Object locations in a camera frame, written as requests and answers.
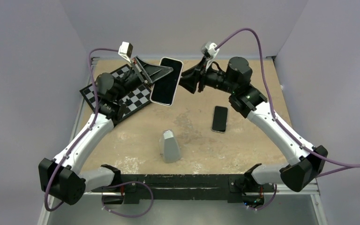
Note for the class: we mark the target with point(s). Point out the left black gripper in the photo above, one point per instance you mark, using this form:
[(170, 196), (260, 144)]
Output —
[(150, 72)]

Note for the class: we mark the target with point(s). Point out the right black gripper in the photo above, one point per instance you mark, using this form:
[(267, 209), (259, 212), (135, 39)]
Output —
[(191, 77)]

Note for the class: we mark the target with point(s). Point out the white phone case with phone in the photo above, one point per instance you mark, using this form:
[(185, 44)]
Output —
[(164, 90)]

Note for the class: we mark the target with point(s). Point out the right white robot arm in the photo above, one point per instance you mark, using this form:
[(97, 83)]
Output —
[(304, 160)]

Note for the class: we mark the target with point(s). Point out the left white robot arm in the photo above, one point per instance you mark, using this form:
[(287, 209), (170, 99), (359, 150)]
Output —
[(115, 96)]

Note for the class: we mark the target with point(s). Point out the black white chessboard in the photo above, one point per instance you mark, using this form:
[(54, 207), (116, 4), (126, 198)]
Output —
[(134, 100)]

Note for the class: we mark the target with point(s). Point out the black smartphone on table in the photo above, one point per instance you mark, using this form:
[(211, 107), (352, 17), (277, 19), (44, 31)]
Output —
[(219, 122)]

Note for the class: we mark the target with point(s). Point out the grey tapered block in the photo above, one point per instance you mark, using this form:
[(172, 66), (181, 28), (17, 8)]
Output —
[(169, 148)]

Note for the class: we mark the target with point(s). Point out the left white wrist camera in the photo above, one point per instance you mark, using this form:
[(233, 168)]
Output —
[(125, 51)]

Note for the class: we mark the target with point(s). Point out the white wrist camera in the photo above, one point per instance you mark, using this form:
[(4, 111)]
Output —
[(125, 51), (210, 51)]

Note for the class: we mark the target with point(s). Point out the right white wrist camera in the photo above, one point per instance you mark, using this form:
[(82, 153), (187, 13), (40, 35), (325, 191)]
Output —
[(210, 51)]

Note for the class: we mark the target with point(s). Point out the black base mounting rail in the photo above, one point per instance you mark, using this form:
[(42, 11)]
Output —
[(232, 188)]

